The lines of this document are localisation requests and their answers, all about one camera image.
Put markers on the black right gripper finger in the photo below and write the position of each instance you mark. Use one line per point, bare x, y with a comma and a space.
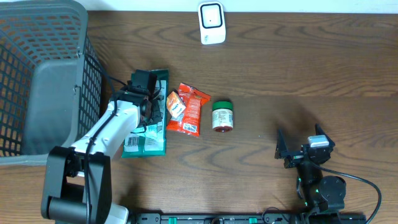
281, 150
319, 131

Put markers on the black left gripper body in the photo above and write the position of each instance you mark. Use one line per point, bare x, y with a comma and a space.
157, 115

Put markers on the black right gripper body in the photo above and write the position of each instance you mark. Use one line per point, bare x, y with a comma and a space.
295, 158

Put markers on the small orange box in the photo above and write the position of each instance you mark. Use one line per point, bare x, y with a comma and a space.
175, 105

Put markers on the green 3M package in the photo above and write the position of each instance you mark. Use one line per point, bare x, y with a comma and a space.
150, 140

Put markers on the red snack packet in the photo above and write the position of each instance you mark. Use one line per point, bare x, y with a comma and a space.
188, 121

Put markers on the green lid jar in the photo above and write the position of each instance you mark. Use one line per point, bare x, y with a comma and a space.
222, 116

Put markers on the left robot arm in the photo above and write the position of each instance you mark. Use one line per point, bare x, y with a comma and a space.
77, 185

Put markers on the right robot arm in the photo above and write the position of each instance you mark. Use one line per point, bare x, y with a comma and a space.
323, 195

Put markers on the white barcode scanner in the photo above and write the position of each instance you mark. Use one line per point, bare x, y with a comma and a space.
212, 23

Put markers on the grey plastic mesh basket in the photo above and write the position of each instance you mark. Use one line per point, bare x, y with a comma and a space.
50, 87

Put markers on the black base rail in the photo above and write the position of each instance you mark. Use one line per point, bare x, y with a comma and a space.
270, 217

